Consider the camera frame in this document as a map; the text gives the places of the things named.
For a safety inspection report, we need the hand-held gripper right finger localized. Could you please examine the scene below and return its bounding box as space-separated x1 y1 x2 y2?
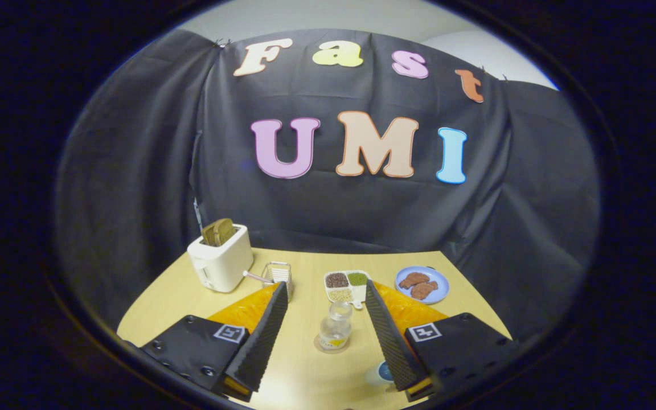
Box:
365 279 519 402

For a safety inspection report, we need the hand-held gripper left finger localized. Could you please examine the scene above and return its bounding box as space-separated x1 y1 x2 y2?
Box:
141 281 290 402

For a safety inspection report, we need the blue and white cup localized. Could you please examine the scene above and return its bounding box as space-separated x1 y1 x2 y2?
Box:
365 360 397 389

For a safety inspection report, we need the clear plastic bottle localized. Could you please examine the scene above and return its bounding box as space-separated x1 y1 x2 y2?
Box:
319 301 354 350

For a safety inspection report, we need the round wooden coaster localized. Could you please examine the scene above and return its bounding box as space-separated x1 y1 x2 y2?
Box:
313 333 352 355

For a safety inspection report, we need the white divided grain dish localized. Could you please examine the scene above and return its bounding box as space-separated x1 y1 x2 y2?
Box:
324 270 372 310

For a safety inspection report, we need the wooden table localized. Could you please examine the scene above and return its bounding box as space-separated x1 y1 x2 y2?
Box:
117 248 512 410

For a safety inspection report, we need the light blue plate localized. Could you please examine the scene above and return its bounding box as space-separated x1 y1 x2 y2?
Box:
395 266 450 305

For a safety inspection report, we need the white toaster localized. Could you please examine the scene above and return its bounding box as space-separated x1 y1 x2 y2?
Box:
187 224 254 293

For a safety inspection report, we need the black backdrop cloth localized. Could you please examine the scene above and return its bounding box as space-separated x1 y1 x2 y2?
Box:
55 28 601 342

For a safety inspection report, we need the metal wire basket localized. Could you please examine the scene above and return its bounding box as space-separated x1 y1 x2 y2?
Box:
261 261 293 300

